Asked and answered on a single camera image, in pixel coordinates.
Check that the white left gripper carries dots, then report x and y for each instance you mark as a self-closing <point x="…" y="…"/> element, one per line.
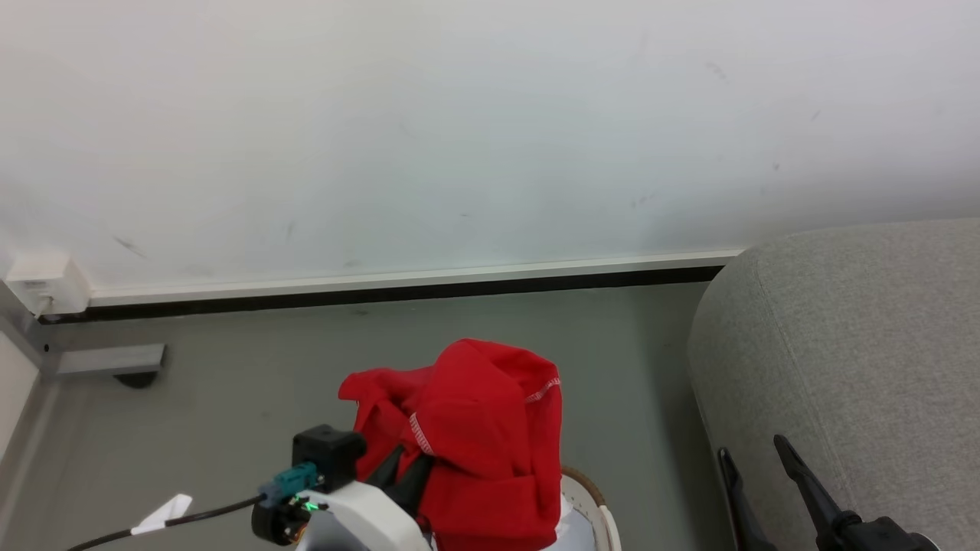
<point x="360" y="516"/>

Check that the white baseboard strip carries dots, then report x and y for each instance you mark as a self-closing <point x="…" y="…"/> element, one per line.
<point x="413" y="277"/>

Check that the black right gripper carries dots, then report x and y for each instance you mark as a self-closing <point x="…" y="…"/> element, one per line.
<point x="880" y="536"/>

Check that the black caster wheel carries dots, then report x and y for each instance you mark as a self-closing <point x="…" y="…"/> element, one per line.
<point x="136" y="379"/>

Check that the grey metal frame leg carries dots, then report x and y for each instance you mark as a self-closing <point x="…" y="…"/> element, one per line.
<point x="99" y="358"/>

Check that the white perforated laundry basket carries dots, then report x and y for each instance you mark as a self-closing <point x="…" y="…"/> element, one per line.
<point x="593" y="509"/>

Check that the red and white garment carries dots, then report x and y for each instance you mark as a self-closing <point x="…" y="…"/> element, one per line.
<point x="482" y="428"/>

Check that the white wall socket box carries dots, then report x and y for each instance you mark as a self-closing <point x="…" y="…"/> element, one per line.
<point x="47" y="283"/>

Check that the black camera box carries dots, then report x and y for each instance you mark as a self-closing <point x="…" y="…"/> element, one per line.
<point x="329" y="455"/>

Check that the grey fabric sofa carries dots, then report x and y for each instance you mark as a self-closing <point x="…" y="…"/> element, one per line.
<point x="850" y="344"/>

